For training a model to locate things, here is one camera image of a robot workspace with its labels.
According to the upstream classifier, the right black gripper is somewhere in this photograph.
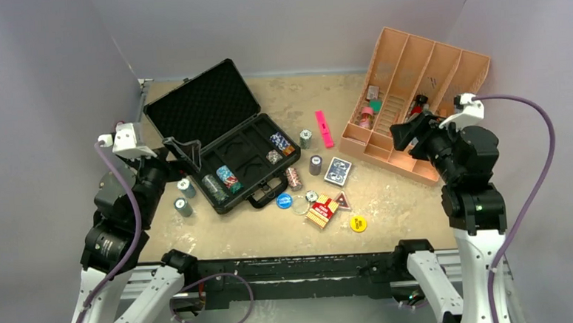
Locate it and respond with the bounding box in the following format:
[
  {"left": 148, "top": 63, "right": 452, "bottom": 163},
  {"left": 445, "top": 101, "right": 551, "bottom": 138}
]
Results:
[{"left": 390, "top": 108, "right": 467, "bottom": 185}]

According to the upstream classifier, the teal chip stack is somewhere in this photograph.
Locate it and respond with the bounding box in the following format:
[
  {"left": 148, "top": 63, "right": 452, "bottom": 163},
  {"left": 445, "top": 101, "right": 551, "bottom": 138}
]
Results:
[
  {"left": 173, "top": 197, "right": 193, "bottom": 218},
  {"left": 177, "top": 178, "right": 197, "bottom": 199}
]

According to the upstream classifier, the red white chip stack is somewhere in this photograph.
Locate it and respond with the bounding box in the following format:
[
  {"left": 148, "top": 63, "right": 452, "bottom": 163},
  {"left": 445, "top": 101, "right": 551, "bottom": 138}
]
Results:
[{"left": 285, "top": 166, "right": 302, "bottom": 191}]

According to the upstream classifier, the purple chip stack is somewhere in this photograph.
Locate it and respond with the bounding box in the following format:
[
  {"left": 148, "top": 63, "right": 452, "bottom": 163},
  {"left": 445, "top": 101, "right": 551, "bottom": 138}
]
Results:
[{"left": 308, "top": 154, "right": 323, "bottom": 176}]

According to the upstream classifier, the green white chip stack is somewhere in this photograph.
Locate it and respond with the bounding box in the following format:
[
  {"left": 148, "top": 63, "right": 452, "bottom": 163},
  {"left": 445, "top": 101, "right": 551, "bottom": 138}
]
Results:
[{"left": 299, "top": 129, "right": 313, "bottom": 149}]

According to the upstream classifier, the small white chip pile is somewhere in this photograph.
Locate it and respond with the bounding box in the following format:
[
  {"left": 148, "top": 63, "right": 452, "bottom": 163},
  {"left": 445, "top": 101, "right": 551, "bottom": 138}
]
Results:
[{"left": 305, "top": 191, "right": 319, "bottom": 203}]

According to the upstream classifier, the red Texas Hold'em card box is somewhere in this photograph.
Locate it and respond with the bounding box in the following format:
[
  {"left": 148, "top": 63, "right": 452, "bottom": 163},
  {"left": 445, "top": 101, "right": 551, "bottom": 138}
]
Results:
[{"left": 305, "top": 194, "right": 339, "bottom": 229}]

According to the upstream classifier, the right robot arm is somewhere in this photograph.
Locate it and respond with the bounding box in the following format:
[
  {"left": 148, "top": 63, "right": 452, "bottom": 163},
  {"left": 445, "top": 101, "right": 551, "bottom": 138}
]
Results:
[{"left": 390, "top": 111, "right": 509, "bottom": 323}]

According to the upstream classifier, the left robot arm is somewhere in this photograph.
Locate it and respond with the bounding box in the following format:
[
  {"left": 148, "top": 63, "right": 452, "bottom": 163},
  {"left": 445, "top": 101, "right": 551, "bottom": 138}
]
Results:
[{"left": 71, "top": 147, "right": 201, "bottom": 323}]

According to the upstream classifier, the black poker set case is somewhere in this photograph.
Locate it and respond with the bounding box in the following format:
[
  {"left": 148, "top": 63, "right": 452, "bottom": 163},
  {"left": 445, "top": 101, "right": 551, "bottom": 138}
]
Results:
[{"left": 143, "top": 58, "right": 301, "bottom": 214}]

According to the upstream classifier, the red black item in organizer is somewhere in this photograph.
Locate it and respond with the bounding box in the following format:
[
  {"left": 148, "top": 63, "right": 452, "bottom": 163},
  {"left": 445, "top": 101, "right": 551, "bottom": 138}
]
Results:
[{"left": 405, "top": 94, "right": 428, "bottom": 120}]

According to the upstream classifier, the green chip stack in case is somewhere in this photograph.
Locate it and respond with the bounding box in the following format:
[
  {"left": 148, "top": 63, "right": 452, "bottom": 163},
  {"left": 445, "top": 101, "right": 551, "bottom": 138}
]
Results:
[{"left": 202, "top": 174, "right": 229, "bottom": 203}]

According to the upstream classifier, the light blue red chip stack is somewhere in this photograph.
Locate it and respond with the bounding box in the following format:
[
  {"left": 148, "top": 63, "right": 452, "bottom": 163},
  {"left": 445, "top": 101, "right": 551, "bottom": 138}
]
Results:
[{"left": 216, "top": 166, "right": 243, "bottom": 194}]

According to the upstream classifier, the peach plastic desk organizer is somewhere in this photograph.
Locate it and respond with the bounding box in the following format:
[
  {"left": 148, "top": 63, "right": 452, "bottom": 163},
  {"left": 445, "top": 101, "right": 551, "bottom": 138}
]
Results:
[{"left": 338, "top": 27, "right": 491, "bottom": 186}]

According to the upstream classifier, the pink cup in organizer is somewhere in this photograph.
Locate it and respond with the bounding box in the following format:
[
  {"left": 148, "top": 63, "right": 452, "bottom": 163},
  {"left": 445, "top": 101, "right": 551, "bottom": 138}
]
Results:
[{"left": 358, "top": 106, "right": 374, "bottom": 130}]

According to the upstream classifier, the grey chip stack in case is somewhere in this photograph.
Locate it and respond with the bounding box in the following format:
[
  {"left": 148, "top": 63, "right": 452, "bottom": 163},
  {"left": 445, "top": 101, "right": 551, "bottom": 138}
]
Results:
[{"left": 265, "top": 149, "right": 282, "bottom": 165}]

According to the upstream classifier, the blue white chip stack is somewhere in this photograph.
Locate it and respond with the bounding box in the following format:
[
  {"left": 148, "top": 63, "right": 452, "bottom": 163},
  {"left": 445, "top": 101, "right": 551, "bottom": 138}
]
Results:
[{"left": 270, "top": 132, "right": 291, "bottom": 151}]

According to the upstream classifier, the blue playing card deck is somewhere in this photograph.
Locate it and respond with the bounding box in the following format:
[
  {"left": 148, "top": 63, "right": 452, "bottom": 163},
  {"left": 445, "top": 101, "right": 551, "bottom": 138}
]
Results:
[{"left": 324, "top": 157, "right": 353, "bottom": 187}]

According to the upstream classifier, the orange chip stack in case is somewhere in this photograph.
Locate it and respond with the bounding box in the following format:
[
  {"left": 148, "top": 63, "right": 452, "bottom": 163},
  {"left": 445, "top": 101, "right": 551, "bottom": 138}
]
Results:
[{"left": 282, "top": 145, "right": 296, "bottom": 156}]

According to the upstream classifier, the pink highlighter marker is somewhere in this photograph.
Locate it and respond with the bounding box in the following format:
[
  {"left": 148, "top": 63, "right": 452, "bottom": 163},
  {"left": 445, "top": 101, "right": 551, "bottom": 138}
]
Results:
[{"left": 314, "top": 110, "right": 334, "bottom": 149}]

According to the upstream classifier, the blue round dealer button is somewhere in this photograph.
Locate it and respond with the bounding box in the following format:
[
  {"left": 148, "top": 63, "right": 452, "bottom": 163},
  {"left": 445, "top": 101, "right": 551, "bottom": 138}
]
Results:
[{"left": 275, "top": 193, "right": 293, "bottom": 210}]

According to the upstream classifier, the red triangular button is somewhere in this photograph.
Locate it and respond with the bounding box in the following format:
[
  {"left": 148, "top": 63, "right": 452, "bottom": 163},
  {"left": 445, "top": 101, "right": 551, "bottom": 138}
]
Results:
[{"left": 333, "top": 191, "right": 352, "bottom": 211}]

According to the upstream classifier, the yellow round button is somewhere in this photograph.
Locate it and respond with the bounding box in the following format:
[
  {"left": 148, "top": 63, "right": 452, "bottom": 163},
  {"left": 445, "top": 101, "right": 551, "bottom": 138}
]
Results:
[{"left": 349, "top": 215, "right": 367, "bottom": 233}]

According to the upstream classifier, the clear round disc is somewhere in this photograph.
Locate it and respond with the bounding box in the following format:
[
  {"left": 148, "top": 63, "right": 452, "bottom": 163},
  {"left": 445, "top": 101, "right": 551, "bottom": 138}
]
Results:
[{"left": 291, "top": 196, "right": 311, "bottom": 216}]

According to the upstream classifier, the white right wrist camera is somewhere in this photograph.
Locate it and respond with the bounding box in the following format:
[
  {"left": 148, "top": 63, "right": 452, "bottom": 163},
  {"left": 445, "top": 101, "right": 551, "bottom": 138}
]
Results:
[{"left": 439, "top": 92, "right": 484, "bottom": 131}]

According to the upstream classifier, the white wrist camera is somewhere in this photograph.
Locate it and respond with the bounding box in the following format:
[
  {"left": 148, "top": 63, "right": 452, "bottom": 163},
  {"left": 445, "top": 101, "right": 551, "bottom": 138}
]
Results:
[
  {"left": 98, "top": 122, "right": 157, "bottom": 160},
  {"left": 439, "top": 92, "right": 484, "bottom": 131}
]

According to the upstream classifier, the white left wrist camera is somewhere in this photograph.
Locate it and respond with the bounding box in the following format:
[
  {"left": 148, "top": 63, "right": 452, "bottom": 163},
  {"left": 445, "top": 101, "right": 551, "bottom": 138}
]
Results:
[{"left": 98, "top": 122, "right": 157, "bottom": 160}]

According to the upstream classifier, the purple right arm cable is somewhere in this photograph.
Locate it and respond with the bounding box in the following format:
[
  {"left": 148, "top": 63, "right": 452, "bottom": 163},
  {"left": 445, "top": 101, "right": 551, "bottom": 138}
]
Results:
[{"left": 474, "top": 91, "right": 566, "bottom": 323}]

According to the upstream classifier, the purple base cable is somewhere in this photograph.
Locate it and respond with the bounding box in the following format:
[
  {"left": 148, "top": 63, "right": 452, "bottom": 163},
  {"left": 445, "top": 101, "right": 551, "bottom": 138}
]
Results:
[{"left": 166, "top": 271, "right": 256, "bottom": 323}]

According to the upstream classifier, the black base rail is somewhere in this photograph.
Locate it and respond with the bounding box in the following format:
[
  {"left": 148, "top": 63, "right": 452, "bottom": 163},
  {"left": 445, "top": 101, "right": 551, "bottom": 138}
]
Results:
[{"left": 197, "top": 251, "right": 416, "bottom": 310}]

